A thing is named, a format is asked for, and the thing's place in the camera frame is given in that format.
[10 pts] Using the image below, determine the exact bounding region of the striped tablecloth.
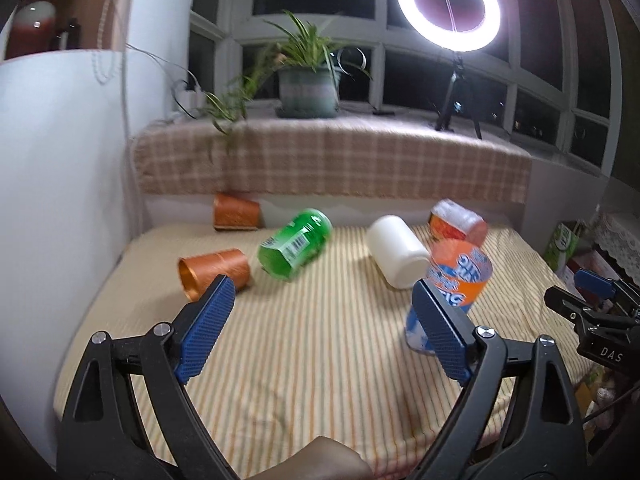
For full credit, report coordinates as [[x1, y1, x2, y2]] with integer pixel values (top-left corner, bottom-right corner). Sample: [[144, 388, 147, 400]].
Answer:
[[53, 223, 589, 480]]

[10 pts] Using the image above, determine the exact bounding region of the potted spider plant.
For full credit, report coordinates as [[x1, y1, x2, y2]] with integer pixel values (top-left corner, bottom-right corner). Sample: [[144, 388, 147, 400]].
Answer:
[[197, 9, 374, 162]]

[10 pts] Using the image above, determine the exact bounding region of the orange and blue printed cup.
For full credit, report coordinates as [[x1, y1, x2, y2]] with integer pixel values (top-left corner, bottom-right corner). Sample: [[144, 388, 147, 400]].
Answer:
[[404, 239, 494, 356]]

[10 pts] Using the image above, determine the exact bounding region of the white lace cloth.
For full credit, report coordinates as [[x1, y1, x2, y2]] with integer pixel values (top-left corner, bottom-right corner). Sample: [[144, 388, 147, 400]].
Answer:
[[592, 212, 640, 271]]

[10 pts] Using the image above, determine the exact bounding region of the red and white vase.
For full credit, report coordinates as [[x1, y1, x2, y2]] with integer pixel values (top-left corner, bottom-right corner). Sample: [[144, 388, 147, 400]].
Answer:
[[9, 0, 56, 54]]

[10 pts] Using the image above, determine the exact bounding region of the orange and white wrapped cup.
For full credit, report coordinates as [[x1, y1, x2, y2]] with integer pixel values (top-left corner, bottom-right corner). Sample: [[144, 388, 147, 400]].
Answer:
[[429, 198, 489, 247]]

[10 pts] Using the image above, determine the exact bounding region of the white window frame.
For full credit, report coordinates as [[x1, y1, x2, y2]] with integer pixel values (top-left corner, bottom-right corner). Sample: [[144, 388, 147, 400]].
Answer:
[[189, 0, 626, 176]]

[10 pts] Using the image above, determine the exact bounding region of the black tripod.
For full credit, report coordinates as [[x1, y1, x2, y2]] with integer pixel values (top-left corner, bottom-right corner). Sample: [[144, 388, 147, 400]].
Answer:
[[433, 52, 484, 140]]

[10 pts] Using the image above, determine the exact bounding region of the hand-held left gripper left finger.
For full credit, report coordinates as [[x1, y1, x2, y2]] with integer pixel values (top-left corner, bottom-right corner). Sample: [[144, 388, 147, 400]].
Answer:
[[56, 274, 236, 480]]

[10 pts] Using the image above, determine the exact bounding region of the ring light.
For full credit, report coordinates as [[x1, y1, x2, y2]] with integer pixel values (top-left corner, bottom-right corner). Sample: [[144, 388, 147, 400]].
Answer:
[[394, 0, 503, 54]]

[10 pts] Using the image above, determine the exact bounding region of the white power strip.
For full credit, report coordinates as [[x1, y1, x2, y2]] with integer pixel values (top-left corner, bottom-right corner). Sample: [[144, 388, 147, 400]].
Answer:
[[174, 87, 206, 111]]

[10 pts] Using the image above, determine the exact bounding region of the white bead string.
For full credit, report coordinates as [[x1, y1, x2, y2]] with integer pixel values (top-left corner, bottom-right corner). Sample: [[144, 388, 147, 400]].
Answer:
[[91, 0, 117, 87]]

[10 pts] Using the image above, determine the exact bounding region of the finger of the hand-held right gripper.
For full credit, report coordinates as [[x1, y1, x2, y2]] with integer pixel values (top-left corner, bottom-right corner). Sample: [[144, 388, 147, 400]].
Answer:
[[544, 285, 640, 334], [574, 268, 640, 307]]

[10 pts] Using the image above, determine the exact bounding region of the white plastic cup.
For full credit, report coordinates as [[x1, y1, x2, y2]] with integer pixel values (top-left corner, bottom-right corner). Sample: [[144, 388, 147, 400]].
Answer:
[[368, 214, 431, 290]]

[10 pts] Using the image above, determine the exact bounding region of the dark bottle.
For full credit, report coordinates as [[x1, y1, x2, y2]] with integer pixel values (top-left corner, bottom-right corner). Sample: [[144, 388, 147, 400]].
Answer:
[[55, 18, 82, 51]]

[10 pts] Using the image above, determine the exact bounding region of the green carton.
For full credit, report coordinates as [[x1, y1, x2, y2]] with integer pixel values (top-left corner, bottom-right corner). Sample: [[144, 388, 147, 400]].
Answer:
[[543, 222, 584, 271]]

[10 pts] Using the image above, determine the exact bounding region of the copper orange cup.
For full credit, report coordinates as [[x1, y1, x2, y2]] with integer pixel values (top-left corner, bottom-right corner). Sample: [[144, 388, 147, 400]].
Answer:
[[213, 192, 262, 233], [178, 248, 251, 304]]

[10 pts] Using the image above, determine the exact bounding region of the checked pink cloth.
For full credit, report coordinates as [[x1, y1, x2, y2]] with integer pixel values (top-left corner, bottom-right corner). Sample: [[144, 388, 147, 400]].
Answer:
[[130, 112, 533, 206]]

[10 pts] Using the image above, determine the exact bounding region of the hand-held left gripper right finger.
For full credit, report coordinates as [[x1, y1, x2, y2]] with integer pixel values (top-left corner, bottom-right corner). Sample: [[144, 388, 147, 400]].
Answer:
[[411, 279, 588, 480]]

